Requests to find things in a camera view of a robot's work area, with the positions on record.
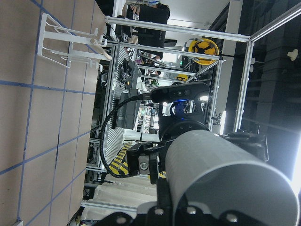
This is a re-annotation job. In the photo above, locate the grey-white ikea cup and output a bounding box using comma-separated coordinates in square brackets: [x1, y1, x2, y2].
[165, 130, 300, 226]

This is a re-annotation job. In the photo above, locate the yellow cable reel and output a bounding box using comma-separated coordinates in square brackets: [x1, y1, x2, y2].
[188, 39, 219, 65]

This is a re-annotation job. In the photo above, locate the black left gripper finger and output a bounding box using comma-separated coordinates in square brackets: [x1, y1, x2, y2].
[156, 178, 173, 210]

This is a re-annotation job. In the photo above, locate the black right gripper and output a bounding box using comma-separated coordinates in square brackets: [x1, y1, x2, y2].
[127, 116, 269, 184]

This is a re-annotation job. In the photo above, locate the white wire cup rack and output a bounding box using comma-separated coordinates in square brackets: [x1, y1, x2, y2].
[37, 13, 112, 70]

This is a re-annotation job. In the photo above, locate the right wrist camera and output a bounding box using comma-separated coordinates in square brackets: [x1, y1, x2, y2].
[150, 82, 209, 103]

